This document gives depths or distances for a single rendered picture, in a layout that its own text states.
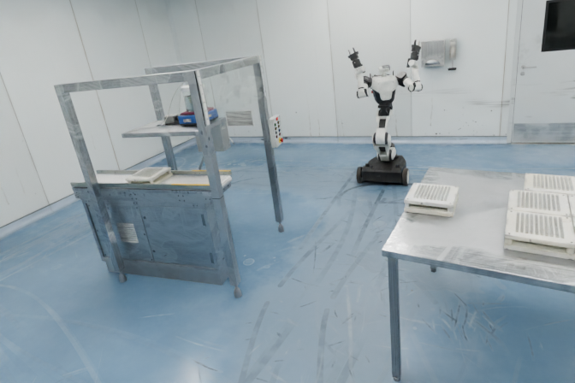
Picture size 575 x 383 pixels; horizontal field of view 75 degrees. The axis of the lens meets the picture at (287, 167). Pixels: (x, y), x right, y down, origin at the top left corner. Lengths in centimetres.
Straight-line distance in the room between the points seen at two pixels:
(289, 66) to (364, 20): 139
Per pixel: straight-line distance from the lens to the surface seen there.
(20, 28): 576
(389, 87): 445
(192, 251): 309
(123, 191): 313
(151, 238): 327
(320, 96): 625
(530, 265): 182
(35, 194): 570
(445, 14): 579
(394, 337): 214
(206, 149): 246
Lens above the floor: 180
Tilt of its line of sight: 20 degrees down
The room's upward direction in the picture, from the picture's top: 7 degrees counter-clockwise
